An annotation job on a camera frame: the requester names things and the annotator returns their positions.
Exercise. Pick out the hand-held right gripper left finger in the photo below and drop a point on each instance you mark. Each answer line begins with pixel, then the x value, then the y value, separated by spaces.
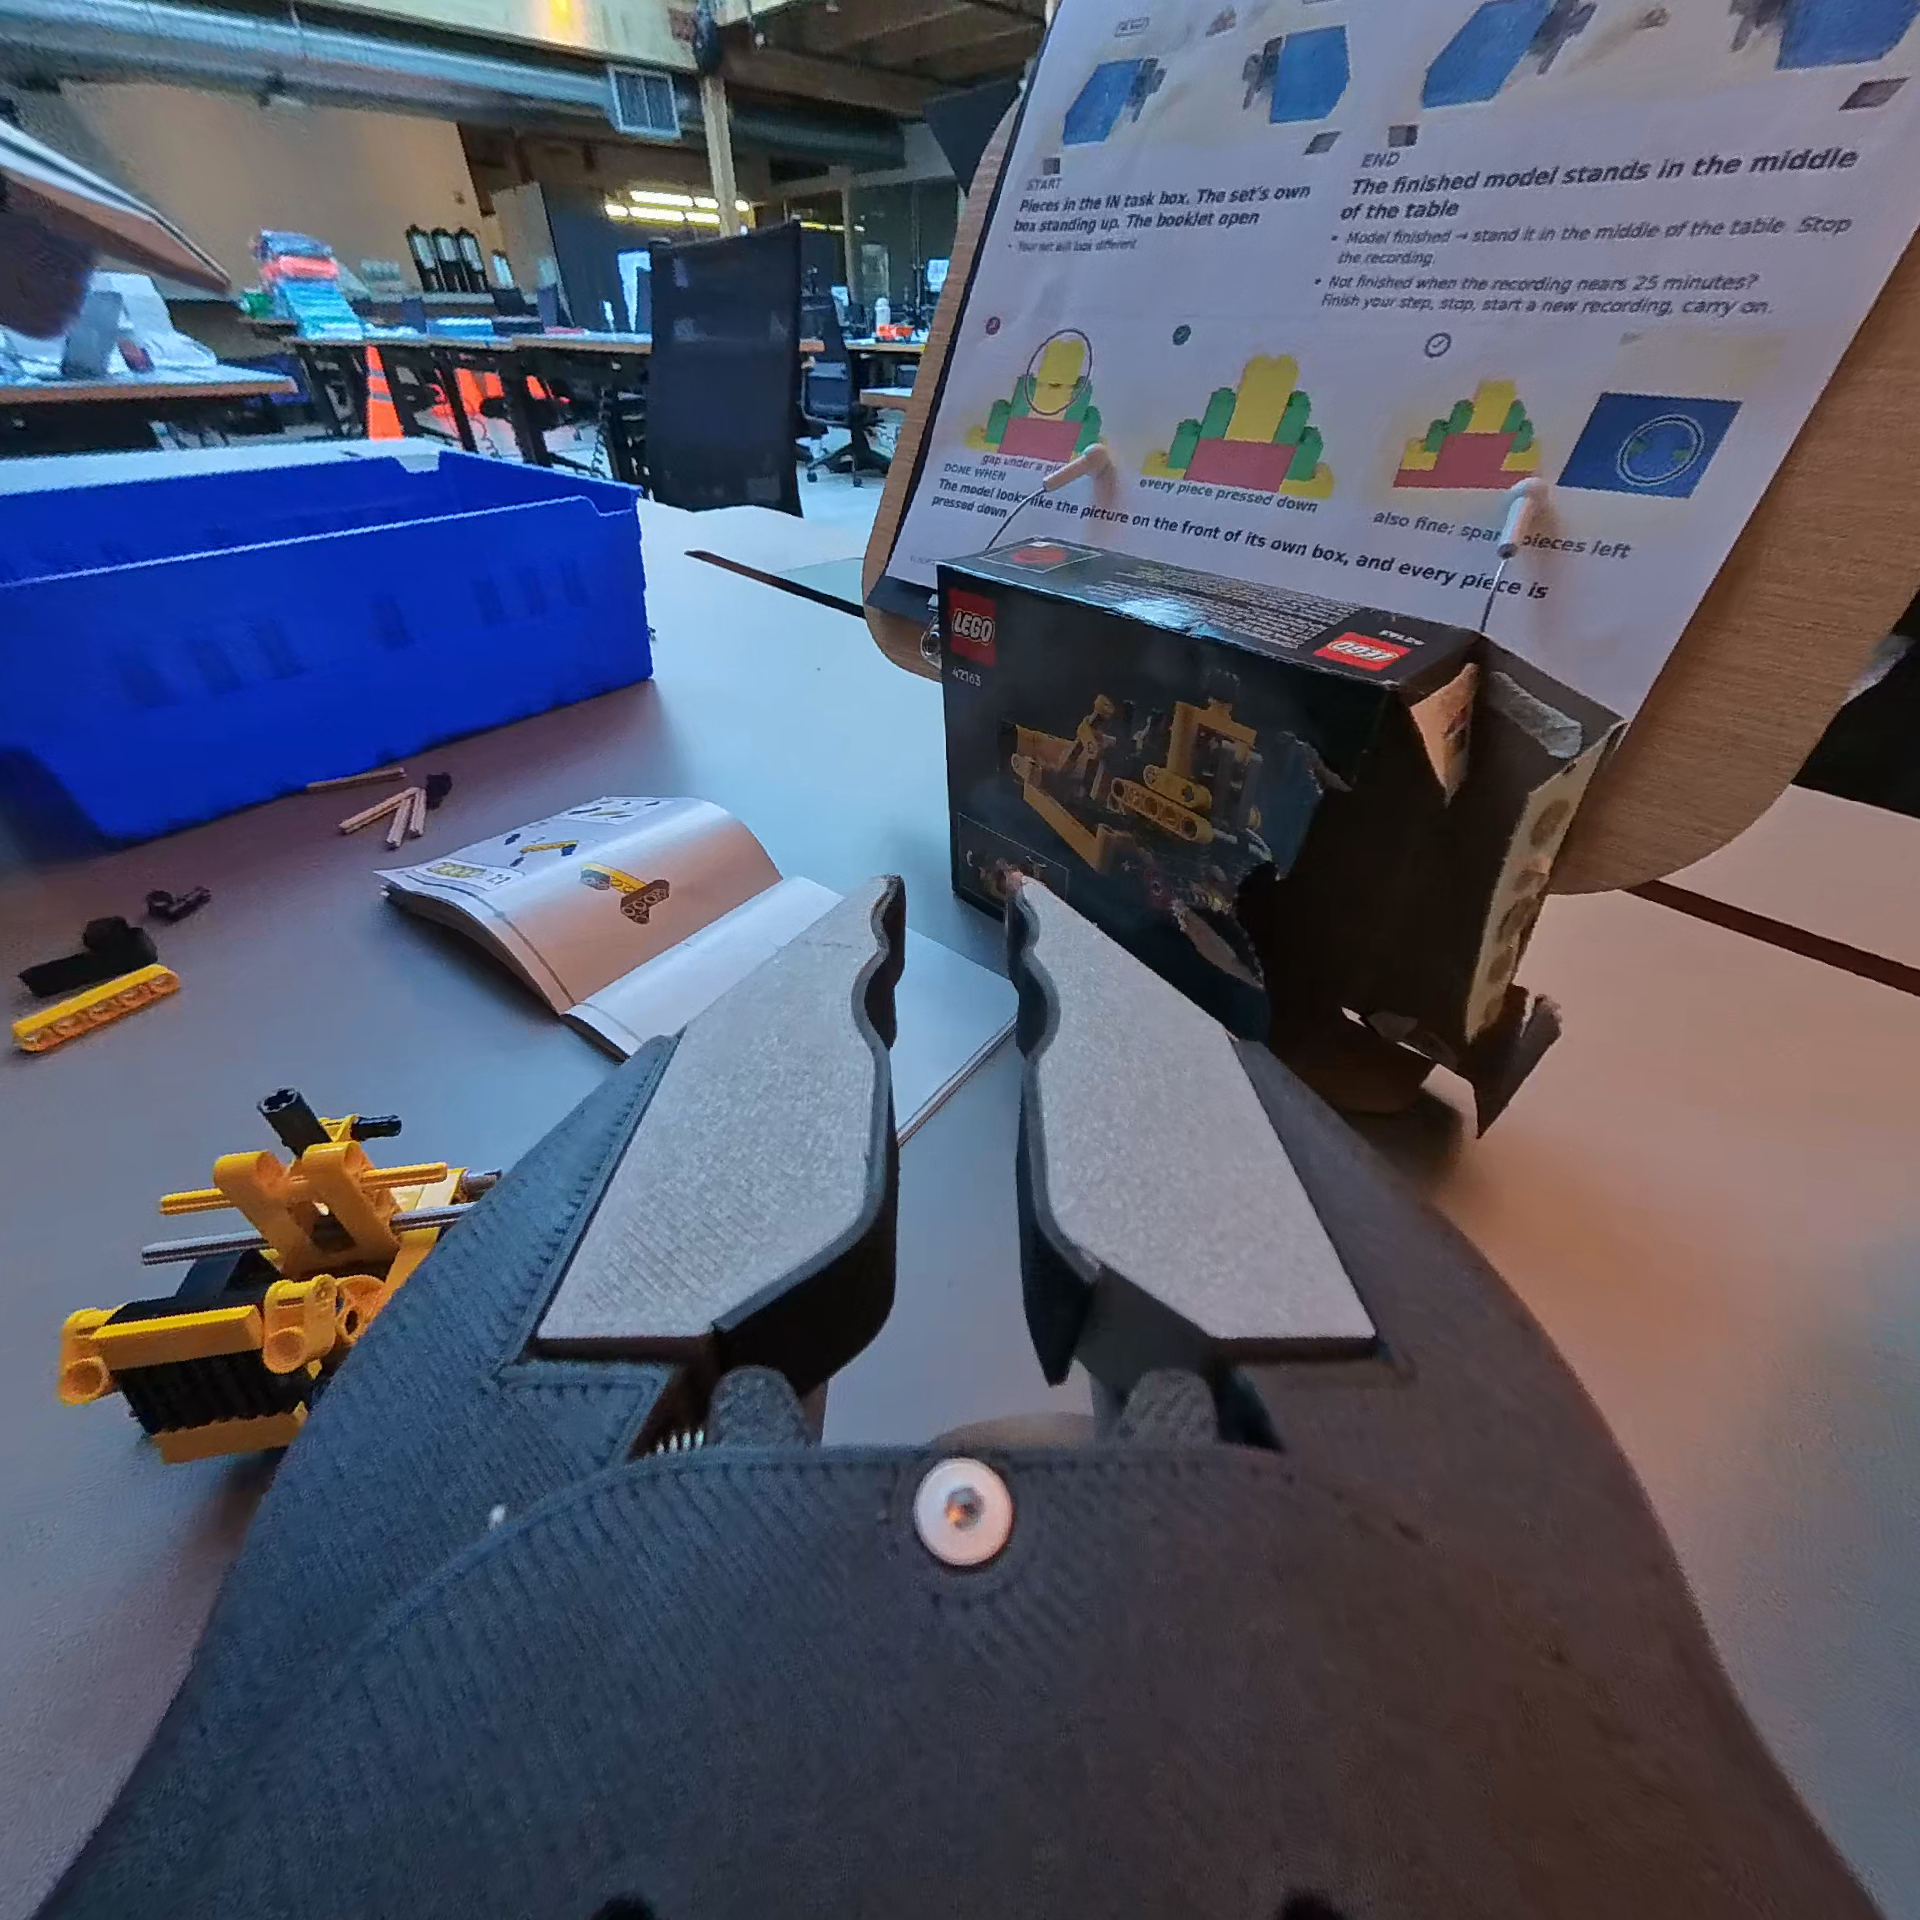
pixel 737 1169

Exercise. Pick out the lego instruction booklet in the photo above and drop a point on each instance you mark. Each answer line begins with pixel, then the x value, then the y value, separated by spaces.
pixel 677 887

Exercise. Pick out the orange traffic cone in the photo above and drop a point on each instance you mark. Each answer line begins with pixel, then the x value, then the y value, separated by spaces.
pixel 381 408

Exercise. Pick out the black office chair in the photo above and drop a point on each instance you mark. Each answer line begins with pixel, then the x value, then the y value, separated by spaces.
pixel 730 360
pixel 840 390

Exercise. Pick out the wooden document stand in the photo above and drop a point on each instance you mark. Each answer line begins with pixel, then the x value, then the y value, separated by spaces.
pixel 1758 632

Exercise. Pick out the printed instruction sheet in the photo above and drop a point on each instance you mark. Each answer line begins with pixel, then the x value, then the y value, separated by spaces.
pixel 1426 300

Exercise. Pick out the yellow lego bulldozer model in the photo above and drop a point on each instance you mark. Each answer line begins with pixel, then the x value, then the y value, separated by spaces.
pixel 323 1187

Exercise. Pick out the black angled lego beam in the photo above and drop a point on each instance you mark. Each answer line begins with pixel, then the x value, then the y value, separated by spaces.
pixel 89 958

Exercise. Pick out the blue plastic bin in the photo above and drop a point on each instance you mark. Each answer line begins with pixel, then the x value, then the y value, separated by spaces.
pixel 299 658

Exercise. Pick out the small black lego connector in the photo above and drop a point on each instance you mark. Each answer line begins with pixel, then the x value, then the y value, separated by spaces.
pixel 176 903

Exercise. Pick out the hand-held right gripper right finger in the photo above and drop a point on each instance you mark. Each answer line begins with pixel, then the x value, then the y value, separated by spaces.
pixel 1186 1202

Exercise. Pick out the yellow lego beam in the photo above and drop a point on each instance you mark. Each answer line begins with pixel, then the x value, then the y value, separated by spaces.
pixel 98 1010

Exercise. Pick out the stack of coloured trays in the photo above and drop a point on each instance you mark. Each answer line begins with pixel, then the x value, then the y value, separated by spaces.
pixel 308 286

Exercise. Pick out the black lego set box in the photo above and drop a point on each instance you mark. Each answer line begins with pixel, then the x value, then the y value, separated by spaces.
pixel 1083 658

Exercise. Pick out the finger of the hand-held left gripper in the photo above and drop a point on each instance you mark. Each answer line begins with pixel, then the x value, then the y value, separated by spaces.
pixel 89 209

